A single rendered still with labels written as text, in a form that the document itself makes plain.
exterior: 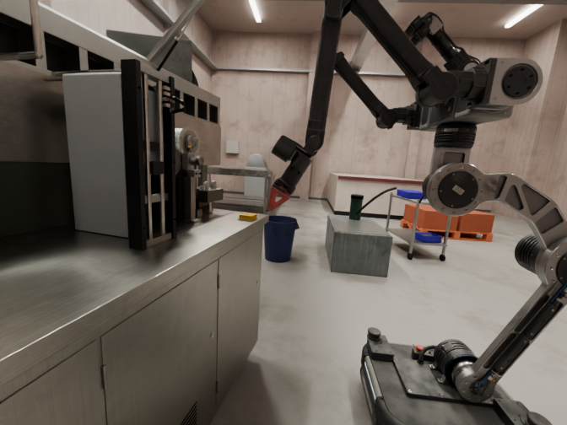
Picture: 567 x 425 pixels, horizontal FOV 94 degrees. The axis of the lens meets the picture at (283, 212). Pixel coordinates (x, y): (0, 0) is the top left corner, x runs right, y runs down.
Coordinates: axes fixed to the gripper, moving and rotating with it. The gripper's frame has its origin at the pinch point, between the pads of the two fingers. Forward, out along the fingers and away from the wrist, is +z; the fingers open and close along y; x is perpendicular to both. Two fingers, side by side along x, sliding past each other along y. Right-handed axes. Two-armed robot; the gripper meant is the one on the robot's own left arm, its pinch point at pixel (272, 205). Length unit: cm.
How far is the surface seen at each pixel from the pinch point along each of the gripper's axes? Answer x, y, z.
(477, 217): 314, -413, -107
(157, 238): -25.7, 7.3, 29.1
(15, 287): -34, 41, 36
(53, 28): -98, -7, -8
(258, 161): -135, -761, 60
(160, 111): -45.6, 3.7, -6.1
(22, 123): -83, 6, 22
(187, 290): -7.4, 13.1, 35.1
